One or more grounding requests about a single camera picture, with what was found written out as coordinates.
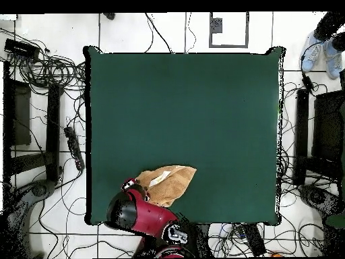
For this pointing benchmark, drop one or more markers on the orange-tan terry towel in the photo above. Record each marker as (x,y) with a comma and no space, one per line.
(172,186)

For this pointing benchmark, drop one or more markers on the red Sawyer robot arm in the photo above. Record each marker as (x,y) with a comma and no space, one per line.
(151,215)

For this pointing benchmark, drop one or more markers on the dark green fabric item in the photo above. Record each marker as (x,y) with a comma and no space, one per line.
(337,221)

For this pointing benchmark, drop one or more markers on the black power strip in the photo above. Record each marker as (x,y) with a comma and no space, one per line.
(254,240)
(74,147)

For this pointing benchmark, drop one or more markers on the dark green table cloth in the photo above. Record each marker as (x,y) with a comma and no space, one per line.
(161,108)

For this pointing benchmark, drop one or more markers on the grey wheeled base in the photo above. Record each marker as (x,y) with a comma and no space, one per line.
(40,190)
(316,197)

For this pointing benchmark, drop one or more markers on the small orange object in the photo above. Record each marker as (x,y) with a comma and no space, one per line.
(276,255)

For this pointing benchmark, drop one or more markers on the small black object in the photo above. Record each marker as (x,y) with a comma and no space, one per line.
(110,16)

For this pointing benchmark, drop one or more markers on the black electronics box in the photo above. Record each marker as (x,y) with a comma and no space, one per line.
(20,48)

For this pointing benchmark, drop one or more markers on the grey floor outlet box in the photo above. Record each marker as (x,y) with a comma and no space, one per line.
(216,25)

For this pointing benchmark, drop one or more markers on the person's right light shoe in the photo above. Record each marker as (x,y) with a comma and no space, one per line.
(310,58)

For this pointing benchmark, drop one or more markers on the person's light shoe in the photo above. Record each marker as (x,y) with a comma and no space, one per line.
(333,63)
(310,58)

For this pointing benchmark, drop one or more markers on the person's left light shoe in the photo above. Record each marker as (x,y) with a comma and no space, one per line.
(333,63)

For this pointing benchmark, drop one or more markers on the person's right leg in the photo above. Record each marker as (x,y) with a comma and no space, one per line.
(326,25)

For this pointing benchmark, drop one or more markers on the person's leg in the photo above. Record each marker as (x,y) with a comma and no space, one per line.
(326,25)
(340,41)

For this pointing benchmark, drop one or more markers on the person's left leg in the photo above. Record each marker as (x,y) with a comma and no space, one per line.
(340,41)

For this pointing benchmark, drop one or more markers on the black metal stand frame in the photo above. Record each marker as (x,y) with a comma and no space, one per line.
(302,129)
(53,129)

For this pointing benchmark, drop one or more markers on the grey floor hatch frame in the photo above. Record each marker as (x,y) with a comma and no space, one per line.
(228,46)

